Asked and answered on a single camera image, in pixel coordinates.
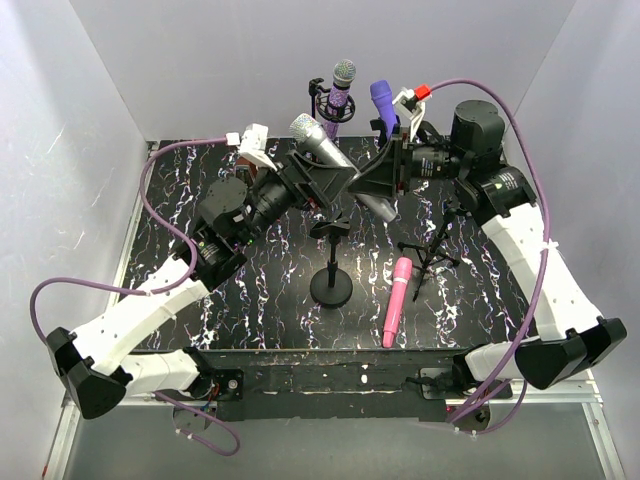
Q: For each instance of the tall black tripod stand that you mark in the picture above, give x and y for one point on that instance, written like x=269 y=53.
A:
x=322 y=106

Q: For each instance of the aluminium table rail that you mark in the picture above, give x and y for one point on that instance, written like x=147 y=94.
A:
x=95 y=362

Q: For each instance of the pink microphone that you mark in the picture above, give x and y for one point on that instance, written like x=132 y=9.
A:
x=401 y=277

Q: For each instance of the black round-base stand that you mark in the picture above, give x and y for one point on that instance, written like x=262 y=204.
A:
x=384 y=132
x=331 y=287

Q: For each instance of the silver microphone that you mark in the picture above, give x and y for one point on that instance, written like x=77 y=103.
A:
x=311 y=137

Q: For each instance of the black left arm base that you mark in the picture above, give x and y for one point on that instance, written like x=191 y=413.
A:
x=217 y=383

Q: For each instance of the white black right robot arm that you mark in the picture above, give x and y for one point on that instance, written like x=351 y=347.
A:
x=572 y=334

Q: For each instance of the purple glitter microphone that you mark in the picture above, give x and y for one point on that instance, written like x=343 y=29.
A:
x=344 y=73

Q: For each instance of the small black tripod stand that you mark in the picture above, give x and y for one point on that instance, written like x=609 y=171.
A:
x=433 y=254

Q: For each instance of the purple plastic microphone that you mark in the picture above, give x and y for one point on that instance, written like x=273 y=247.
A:
x=381 y=96

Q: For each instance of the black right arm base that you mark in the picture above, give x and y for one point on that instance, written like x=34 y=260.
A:
x=440 y=383

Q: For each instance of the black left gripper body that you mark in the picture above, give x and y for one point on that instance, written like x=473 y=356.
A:
x=298 y=180

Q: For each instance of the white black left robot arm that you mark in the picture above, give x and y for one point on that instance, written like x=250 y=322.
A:
x=230 y=217

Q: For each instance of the brown wooden metronome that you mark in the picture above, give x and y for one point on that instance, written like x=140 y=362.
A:
x=245 y=170

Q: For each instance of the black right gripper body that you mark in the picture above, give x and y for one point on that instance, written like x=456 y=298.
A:
x=400 y=162

